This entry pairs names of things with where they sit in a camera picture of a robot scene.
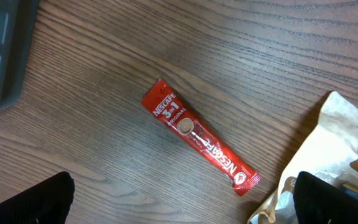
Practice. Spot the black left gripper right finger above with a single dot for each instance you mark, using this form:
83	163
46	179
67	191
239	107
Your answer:
317	202

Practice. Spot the clear brown snack bag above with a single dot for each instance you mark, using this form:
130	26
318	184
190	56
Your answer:
330	153

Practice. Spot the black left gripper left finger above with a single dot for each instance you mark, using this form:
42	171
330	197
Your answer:
48	202

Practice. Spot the red snack bar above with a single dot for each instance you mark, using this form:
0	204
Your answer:
166	106

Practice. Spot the grey plastic mesh basket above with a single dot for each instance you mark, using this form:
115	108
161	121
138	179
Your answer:
17	21

